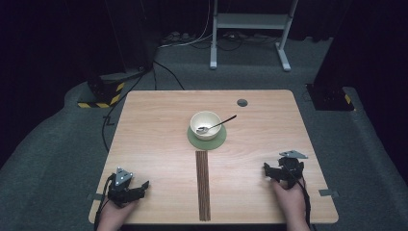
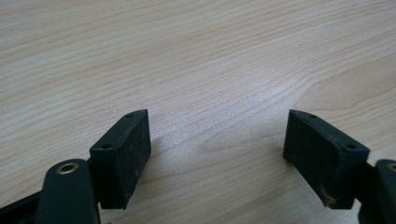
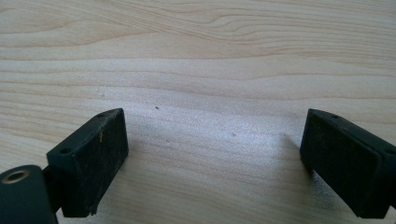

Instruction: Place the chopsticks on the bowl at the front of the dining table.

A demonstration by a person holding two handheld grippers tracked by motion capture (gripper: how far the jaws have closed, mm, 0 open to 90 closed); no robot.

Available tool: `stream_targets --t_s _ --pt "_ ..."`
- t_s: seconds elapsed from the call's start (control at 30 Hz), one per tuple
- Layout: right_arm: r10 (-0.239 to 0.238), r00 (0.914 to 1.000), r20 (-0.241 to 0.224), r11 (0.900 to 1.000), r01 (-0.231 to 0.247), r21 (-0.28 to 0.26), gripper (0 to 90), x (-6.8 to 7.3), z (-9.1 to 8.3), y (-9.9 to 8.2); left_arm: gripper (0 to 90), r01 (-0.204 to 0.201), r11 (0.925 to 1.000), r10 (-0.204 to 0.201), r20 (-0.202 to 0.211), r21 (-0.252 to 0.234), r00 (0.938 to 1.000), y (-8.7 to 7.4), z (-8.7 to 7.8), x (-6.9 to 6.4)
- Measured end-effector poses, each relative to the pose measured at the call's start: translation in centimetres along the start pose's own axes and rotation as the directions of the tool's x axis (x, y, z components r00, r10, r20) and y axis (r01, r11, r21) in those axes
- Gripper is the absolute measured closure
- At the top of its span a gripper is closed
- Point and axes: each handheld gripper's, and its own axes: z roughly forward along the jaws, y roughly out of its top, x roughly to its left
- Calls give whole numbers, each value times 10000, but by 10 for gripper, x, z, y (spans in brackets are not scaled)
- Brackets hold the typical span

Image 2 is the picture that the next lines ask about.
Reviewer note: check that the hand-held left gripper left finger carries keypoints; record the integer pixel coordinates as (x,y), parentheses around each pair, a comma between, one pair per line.
(123,161)

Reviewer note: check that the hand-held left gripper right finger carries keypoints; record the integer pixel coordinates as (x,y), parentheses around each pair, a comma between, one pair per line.
(320,158)

